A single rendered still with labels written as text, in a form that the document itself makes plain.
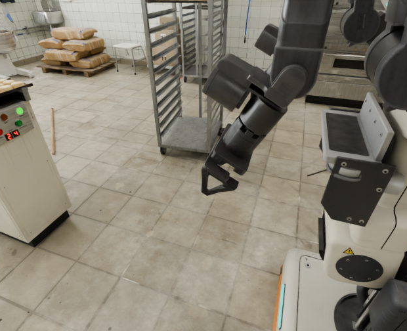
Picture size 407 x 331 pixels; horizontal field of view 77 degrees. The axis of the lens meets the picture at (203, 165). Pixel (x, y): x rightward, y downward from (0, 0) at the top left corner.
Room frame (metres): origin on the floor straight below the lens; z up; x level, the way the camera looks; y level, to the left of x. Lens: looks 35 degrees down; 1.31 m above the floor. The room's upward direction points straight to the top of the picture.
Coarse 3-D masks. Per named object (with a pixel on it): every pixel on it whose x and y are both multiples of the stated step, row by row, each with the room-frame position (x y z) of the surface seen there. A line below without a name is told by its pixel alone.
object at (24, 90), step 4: (24, 88) 1.23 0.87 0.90; (16, 92) 1.24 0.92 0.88; (20, 92) 1.23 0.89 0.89; (24, 92) 1.23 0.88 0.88; (4, 96) 1.28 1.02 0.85; (8, 96) 1.27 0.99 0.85; (12, 96) 1.25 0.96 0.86; (16, 96) 1.24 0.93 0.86; (20, 96) 1.23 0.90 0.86; (24, 96) 1.22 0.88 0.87; (28, 96) 1.24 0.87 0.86; (24, 100) 1.22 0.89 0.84; (28, 100) 1.23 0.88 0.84
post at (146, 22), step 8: (144, 0) 1.98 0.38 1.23; (144, 8) 1.98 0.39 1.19; (144, 16) 1.98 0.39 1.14; (144, 24) 1.98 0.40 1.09; (144, 32) 1.98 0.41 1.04; (152, 64) 1.99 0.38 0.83; (152, 72) 1.98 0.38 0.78; (152, 80) 1.98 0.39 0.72; (152, 88) 1.98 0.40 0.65; (152, 96) 1.98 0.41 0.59; (160, 144) 1.98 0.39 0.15
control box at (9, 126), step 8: (16, 104) 1.18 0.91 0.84; (24, 104) 1.21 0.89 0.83; (0, 112) 1.10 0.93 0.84; (8, 112) 1.12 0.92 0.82; (16, 112) 1.16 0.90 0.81; (24, 112) 1.19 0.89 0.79; (0, 120) 1.08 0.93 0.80; (8, 120) 1.11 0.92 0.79; (16, 120) 1.14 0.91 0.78; (24, 120) 1.18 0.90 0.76; (0, 128) 1.06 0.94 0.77; (8, 128) 1.10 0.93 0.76; (16, 128) 1.13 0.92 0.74; (24, 128) 1.16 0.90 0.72; (32, 128) 1.20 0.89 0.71; (0, 136) 1.05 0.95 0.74; (16, 136) 1.11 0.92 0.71; (0, 144) 1.04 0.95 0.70
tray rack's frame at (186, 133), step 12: (180, 120) 2.47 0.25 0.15; (192, 120) 2.47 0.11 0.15; (204, 120) 2.47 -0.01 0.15; (168, 132) 2.21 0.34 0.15; (180, 132) 2.21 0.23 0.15; (192, 132) 2.21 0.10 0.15; (216, 132) 2.21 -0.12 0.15; (168, 144) 1.97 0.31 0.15; (180, 144) 1.97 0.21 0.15; (192, 144) 1.97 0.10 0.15; (204, 144) 1.97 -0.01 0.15
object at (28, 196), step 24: (24, 144) 1.16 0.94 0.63; (0, 168) 1.01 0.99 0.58; (24, 168) 1.11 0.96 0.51; (48, 168) 1.22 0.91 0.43; (0, 192) 0.97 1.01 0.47; (24, 192) 1.06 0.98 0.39; (48, 192) 1.16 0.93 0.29; (0, 216) 0.99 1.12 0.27; (24, 216) 1.00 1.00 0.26; (48, 216) 1.11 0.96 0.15; (24, 240) 0.96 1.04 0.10
